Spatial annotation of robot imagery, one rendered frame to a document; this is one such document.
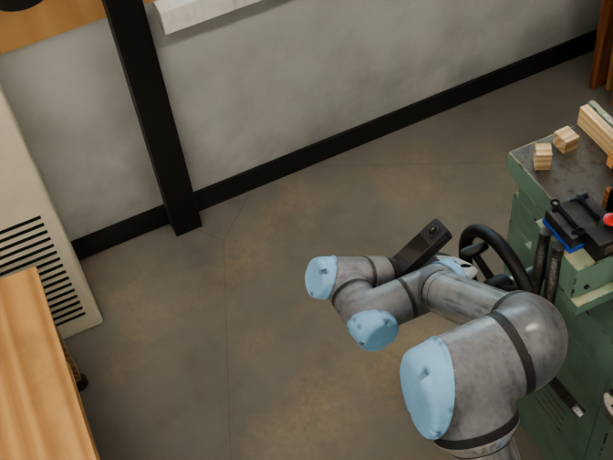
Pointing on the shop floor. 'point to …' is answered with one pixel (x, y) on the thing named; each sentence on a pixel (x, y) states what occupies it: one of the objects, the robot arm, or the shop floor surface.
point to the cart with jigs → (38, 380)
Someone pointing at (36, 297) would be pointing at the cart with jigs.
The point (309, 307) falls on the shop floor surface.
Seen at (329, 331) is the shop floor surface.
